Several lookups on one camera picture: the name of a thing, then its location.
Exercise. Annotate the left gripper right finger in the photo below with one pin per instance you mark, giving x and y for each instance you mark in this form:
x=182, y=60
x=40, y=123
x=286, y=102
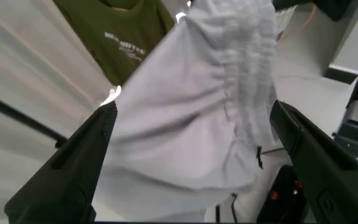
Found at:
x=331, y=174

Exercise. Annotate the white curtain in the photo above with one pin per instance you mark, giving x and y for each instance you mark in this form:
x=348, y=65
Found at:
x=26, y=62

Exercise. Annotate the black clothes rack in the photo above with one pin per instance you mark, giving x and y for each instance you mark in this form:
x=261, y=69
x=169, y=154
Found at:
x=16, y=116

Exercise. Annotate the pink clothes hanger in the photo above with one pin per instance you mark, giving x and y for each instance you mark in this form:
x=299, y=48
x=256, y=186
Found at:
x=313, y=18

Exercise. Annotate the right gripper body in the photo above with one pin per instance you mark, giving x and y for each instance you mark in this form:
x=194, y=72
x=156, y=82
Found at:
x=334, y=9

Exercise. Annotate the green long-sleeved shirt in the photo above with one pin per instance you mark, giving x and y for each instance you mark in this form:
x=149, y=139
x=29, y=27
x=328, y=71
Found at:
x=119, y=37

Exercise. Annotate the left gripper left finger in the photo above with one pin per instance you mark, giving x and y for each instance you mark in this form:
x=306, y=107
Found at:
x=60, y=180

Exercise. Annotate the pale grey shorts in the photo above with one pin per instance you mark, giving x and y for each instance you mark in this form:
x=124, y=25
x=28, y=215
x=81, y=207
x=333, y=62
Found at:
x=181, y=124

